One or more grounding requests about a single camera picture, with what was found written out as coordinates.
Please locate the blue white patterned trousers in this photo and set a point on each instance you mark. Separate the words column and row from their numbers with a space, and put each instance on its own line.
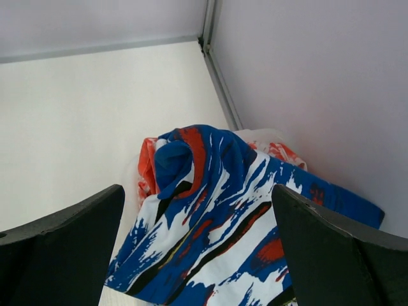
column 209, row 236

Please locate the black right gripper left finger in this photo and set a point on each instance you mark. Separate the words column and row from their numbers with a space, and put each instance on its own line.
column 62, row 258

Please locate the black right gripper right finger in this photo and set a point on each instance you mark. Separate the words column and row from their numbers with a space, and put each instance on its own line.
column 335, row 260

